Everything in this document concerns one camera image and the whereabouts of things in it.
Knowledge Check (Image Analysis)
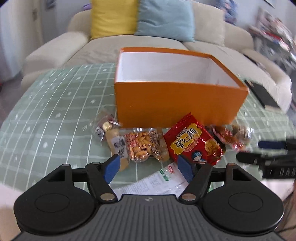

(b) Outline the yellow pillow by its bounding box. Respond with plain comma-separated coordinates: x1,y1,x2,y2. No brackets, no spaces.
90,0,139,40

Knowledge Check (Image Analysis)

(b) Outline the black notebook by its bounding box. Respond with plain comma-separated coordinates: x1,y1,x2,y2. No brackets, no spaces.
245,80,281,111

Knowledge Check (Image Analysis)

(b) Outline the red brown foil snack packet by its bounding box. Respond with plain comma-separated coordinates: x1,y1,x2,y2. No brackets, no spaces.
218,124,252,151

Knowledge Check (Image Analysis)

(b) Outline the cluttered shelf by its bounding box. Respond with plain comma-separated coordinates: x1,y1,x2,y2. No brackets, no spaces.
248,7,296,65

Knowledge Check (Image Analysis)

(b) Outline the large red snack packet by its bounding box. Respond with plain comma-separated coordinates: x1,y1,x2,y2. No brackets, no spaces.
164,112,226,165

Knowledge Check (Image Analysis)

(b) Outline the cream sofa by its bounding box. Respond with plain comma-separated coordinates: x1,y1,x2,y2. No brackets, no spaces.
21,0,292,112

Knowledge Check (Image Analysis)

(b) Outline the green checked tablecloth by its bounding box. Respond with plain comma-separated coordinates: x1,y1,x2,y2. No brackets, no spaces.
0,62,296,197

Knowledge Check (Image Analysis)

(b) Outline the light blue pillow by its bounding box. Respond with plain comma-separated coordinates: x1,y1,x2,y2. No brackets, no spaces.
135,0,196,42

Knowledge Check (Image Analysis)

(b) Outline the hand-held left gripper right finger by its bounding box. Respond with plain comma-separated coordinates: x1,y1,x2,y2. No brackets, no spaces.
177,155,255,201

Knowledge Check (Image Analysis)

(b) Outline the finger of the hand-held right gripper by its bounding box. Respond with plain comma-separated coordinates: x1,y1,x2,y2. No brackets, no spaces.
236,151,296,165
258,139,296,150

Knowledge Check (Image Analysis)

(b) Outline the blue patterned cloth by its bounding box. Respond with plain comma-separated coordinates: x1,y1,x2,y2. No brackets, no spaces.
220,0,239,24

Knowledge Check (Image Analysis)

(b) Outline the white door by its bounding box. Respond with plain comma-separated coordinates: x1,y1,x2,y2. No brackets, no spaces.
23,0,45,47

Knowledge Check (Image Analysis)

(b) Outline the beige peanut packet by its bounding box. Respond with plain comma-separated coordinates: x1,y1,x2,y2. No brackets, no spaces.
105,127,170,172

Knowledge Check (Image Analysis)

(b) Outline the white snack packet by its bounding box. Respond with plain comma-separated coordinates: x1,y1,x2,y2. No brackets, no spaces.
109,162,189,194

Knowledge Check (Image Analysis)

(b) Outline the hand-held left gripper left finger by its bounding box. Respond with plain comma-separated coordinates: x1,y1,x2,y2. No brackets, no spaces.
44,155,122,202

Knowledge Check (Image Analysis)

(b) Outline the orange cardboard box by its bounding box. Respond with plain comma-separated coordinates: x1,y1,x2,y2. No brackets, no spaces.
114,47,250,129

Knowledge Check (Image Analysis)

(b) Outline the clear gold candy packet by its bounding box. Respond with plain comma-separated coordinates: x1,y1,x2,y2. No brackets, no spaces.
94,111,122,141

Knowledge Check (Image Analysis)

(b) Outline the dark flat object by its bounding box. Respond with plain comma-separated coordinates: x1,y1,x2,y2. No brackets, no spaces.
243,54,258,65

